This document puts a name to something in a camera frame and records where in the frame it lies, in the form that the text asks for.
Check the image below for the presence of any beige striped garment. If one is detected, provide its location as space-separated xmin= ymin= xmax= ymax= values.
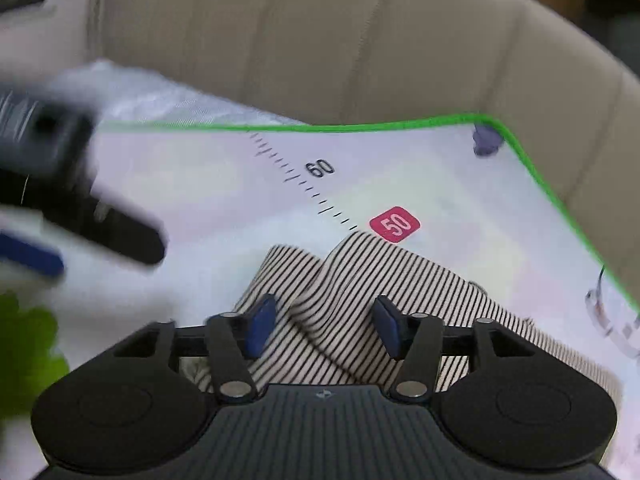
xmin=192 ymin=232 xmax=621 ymax=411

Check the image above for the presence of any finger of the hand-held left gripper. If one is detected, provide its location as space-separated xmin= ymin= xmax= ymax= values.
xmin=0 ymin=230 xmax=66 ymax=281
xmin=42 ymin=192 xmax=168 ymax=267

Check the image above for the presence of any beige padded headboard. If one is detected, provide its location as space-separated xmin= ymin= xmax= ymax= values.
xmin=85 ymin=0 xmax=640 ymax=306

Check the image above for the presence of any cartoon print play mat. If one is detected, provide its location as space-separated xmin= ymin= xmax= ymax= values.
xmin=0 ymin=112 xmax=640 ymax=480

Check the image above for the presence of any clear plastic sheet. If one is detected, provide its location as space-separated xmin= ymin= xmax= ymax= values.
xmin=50 ymin=57 xmax=311 ymax=128

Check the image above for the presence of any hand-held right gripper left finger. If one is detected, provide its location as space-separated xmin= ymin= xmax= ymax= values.
xmin=112 ymin=294 xmax=278 ymax=403

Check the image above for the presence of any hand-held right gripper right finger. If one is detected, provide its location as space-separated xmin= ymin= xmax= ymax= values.
xmin=372 ymin=295 xmax=538 ymax=402

